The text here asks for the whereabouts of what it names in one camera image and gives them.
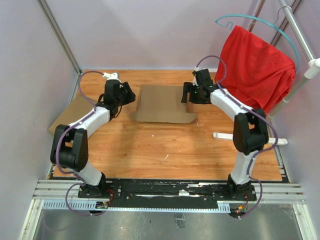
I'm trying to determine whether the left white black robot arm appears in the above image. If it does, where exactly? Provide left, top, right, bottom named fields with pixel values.
left=50, top=78, right=136, bottom=198

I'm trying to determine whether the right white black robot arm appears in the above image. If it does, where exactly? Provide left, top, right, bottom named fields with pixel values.
left=181, top=68, right=269, bottom=201

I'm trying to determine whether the folded brown cardboard box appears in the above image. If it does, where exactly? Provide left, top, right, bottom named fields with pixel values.
left=48, top=95, right=93, bottom=134

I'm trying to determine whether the red cloth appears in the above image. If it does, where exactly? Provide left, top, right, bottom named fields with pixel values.
left=215, top=25, right=296, bottom=114

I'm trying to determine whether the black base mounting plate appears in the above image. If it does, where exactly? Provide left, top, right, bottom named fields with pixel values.
left=78, top=178, right=257, bottom=208

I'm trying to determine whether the teal clothes hanger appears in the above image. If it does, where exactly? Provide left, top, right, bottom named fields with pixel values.
left=214, top=14, right=301, bottom=73

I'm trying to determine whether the white clothes rack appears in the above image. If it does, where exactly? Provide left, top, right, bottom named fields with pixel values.
left=202, top=0, right=320, bottom=146

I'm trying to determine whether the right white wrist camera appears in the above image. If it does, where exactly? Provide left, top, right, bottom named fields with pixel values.
left=192, top=67, right=200, bottom=86

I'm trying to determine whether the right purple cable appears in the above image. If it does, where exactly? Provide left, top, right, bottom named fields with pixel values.
left=194, top=54, right=280, bottom=216

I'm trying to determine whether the grey slotted cable duct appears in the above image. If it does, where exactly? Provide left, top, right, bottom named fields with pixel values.
left=42, top=199, right=231, bottom=214

